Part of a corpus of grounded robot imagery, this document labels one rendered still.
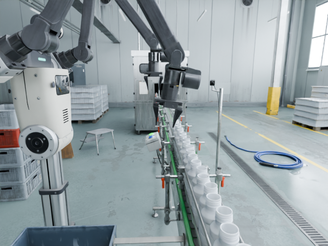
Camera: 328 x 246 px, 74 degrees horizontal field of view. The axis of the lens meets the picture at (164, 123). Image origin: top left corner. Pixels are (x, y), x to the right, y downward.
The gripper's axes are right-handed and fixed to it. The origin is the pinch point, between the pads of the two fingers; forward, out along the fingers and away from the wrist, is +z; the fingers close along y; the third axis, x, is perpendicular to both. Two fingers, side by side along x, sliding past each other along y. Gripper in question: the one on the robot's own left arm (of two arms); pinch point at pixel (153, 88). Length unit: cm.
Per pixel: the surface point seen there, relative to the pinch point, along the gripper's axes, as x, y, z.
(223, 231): 87, -14, 23
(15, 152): -121, 161, 79
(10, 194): -121, 174, 131
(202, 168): 55, -17, 24
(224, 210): 79, -17, 24
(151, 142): 3.3, 1.7, 30.4
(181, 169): 46, -11, 29
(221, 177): 46, -27, 32
